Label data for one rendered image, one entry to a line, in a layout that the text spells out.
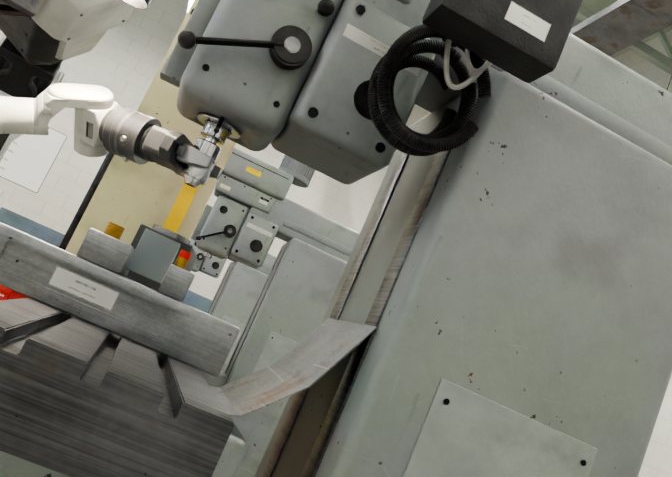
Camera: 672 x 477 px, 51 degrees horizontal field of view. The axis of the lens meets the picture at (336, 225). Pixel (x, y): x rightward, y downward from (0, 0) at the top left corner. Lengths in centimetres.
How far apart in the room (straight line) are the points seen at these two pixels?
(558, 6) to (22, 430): 90
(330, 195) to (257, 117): 950
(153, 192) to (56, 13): 151
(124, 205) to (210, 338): 208
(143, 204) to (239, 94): 183
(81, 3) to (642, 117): 114
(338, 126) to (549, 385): 55
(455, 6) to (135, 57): 981
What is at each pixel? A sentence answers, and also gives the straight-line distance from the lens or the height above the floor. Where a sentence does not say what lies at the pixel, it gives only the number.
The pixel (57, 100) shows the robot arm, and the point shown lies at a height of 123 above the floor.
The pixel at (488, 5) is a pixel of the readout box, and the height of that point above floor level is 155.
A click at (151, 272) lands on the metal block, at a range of 100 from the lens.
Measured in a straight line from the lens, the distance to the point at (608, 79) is 149.
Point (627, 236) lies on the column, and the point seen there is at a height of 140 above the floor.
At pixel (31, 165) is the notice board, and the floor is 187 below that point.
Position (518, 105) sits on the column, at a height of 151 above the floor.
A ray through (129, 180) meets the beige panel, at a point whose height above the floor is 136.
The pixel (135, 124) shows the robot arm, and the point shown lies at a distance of 130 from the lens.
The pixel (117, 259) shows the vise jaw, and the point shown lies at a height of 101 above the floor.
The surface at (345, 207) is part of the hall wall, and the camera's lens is 1074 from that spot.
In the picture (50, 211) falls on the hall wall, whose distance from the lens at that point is 1038.
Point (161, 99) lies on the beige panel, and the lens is 308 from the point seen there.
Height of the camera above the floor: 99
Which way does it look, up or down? 11 degrees up
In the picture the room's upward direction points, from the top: 24 degrees clockwise
